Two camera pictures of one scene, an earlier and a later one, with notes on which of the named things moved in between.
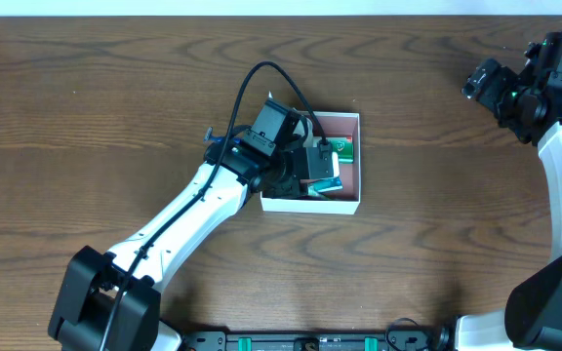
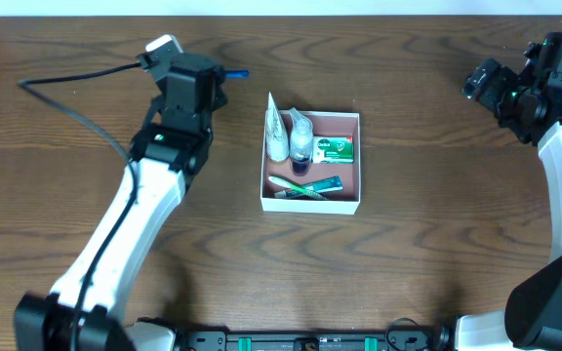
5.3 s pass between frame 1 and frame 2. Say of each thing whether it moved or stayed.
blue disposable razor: moved
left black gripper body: moved
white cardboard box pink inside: stayed
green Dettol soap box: stayed
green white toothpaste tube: stayed
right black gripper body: stayed
